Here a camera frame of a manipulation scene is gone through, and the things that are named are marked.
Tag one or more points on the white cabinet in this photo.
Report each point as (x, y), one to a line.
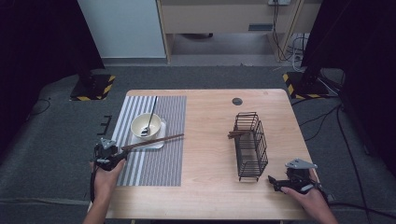
(124, 28)

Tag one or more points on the cream bowl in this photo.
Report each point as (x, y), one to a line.
(138, 126)

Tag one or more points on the person's right hand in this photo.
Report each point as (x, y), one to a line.
(310, 201)

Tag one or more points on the black curtain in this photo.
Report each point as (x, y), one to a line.
(37, 46)
(367, 62)

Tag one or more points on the grey tape strip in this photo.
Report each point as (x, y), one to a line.
(330, 197)

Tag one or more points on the white power strip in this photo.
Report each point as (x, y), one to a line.
(279, 2)

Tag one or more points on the person's left hand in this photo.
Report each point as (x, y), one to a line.
(107, 182)

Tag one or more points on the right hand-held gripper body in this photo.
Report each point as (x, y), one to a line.
(297, 180)

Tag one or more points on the hazard striped stand base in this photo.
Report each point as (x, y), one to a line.
(93, 88)
(306, 88)

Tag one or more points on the white square plate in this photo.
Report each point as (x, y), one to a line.
(162, 129)

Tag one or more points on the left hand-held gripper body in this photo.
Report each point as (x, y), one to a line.
(106, 154)

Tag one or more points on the metal spoon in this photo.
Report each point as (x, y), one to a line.
(152, 115)

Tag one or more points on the light wooden desk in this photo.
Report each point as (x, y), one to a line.
(218, 15)

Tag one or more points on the grey round table grommet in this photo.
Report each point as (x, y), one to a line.
(237, 101)

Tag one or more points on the grey striped placemat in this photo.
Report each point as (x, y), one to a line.
(169, 161)

